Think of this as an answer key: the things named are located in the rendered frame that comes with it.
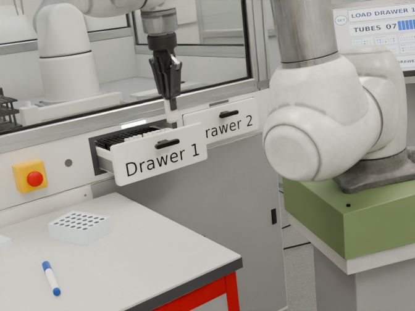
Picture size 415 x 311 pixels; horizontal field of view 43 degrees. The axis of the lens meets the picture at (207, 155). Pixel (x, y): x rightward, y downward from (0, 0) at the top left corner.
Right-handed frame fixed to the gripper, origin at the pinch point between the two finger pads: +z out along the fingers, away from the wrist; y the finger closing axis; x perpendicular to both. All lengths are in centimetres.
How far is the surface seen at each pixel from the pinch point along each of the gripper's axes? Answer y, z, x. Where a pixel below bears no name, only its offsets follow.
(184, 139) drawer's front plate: 1.7, 10.3, -4.2
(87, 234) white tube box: -13.7, 18.3, 34.5
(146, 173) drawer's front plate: 1.4, 15.9, 9.7
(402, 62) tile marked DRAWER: -17, 1, -78
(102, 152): 13.3, 10.8, 15.9
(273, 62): 127, 32, -155
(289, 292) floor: 26, 104, -63
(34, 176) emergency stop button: 10.0, 10.1, 36.5
